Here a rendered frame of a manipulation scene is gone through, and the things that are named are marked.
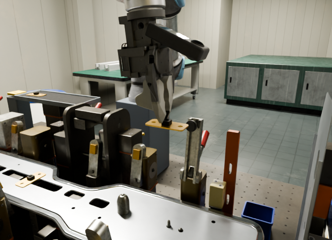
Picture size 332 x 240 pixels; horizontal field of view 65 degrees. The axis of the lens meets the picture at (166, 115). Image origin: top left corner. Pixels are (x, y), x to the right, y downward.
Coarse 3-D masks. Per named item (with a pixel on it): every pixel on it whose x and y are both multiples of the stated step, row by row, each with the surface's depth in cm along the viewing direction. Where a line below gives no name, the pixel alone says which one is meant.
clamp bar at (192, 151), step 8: (192, 120) 66; (200, 120) 67; (192, 128) 65; (200, 128) 67; (192, 136) 69; (200, 136) 68; (192, 144) 70; (200, 144) 69; (192, 152) 70; (200, 152) 70; (192, 160) 70; (184, 168) 70; (184, 176) 71
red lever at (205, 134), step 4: (204, 132) 78; (208, 132) 78; (204, 136) 77; (204, 140) 76; (204, 144) 76; (200, 156) 74; (192, 168) 71; (188, 172) 71; (192, 172) 71; (188, 176) 71; (192, 176) 70
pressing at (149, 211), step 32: (0, 160) 92; (32, 160) 91; (32, 192) 74; (64, 192) 74; (96, 192) 74; (128, 192) 74; (64, 224) 62; (128, 224) 62; (160, 224) 62; (192, 224) 62; (224, 224) 62; (256, 224) 61
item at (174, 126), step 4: (152, 120) 56; (156, 120) 56; (164, 120) 53; (168, 120) 53; (148, 124) 53; (152, 124) 53; (156, 124) 53; (160, 124) 53; (164, 124) 53; (168, 124) 53; (172, 124) 53; (176, 124) 53; (180, 124) 53; (184, 124) 53; (164, 128) 52; (168, 128) 51; (172, 128) 51; (176, 128) 51; (180, 128) 51; (184, 128) 51
